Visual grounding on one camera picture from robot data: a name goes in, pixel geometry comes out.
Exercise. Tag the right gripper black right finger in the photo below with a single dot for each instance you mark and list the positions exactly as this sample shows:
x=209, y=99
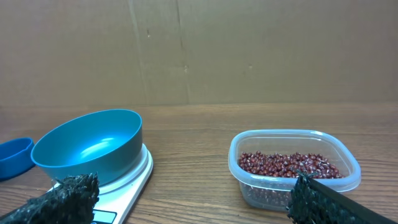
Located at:
x=314, y=203

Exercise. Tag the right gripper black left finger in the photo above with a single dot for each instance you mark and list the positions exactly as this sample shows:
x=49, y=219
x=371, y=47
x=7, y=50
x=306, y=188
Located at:
x=71, y=202

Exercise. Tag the blue plastic scoop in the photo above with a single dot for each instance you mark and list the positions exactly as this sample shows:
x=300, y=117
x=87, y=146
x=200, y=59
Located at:
x=15, y=157

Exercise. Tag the white digital kitchen scale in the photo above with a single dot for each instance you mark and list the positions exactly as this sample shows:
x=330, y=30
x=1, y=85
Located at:
x=117, y=198

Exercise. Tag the teal blue bowl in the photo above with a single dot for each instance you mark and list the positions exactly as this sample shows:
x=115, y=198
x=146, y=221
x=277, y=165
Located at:
x=106, y=143

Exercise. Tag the red adzuki beans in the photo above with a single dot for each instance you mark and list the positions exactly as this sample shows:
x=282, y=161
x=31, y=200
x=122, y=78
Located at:
x=283, y=165

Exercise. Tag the clear plastic food container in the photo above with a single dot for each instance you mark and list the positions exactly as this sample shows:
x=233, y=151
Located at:
x=273, y=193

